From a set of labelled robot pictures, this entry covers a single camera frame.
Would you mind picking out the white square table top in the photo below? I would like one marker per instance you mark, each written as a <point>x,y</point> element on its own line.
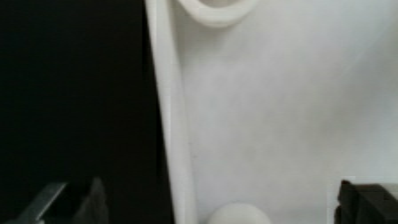
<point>278,87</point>

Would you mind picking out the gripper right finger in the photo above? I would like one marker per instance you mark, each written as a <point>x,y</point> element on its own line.
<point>368,204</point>

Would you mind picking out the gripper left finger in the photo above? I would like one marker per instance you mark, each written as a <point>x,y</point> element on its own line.
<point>68,204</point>

